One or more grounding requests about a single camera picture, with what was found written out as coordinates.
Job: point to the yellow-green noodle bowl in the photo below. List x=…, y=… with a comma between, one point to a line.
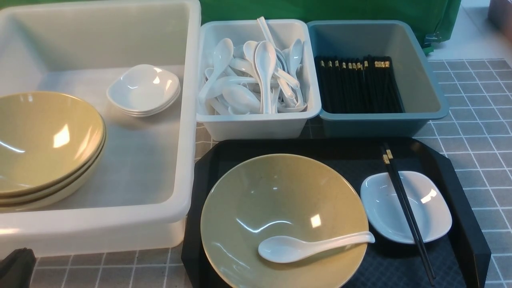
x=281, y=194

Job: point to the white soup spoon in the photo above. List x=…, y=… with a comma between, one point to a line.
x=286, y=249

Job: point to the black chopstick gold band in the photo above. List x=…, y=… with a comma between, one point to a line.
x=404, y=208

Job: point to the white square sauce dish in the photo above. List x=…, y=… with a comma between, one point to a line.
x=385, y=213

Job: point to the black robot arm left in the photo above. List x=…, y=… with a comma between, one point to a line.
x=17, y=268

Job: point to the bottom stacked yellow-green bowl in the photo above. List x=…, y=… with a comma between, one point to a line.
x=60, y=195

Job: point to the stacked yellow-green bowl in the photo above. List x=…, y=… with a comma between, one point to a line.
x=45, y=136
x=18, y=200
x=60, y=195

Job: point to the top stacked yellow-green bowl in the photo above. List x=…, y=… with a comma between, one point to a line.
x=45, y=136

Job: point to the middle stacked yellow-green bowl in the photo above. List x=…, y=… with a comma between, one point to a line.
x=18, y=200

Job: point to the white spoon bin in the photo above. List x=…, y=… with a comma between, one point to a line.
x=258, y=126

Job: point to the pile of white spoons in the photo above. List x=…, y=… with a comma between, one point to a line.
x=256, y=77

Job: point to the lower stacked white dish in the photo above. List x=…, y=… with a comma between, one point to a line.
x=143, y=103

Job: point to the stacked white dish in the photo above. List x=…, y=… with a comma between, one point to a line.
x=143, y=103
x=146, y=76

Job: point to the top stacked white dish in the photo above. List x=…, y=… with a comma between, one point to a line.
x=146, y=76

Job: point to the bundle of black chopsticks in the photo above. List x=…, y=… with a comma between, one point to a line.
x=358, y=85

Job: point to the large white plastic tub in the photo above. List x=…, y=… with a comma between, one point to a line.
x=139, y=195

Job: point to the blue-grey chopstick bin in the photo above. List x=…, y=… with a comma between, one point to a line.
x=421, y=94

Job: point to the grey checked tablecloth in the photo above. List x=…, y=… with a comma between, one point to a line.
x=475, y=136

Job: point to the green cloth backdrop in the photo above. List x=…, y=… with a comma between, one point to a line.
x=425, y=17

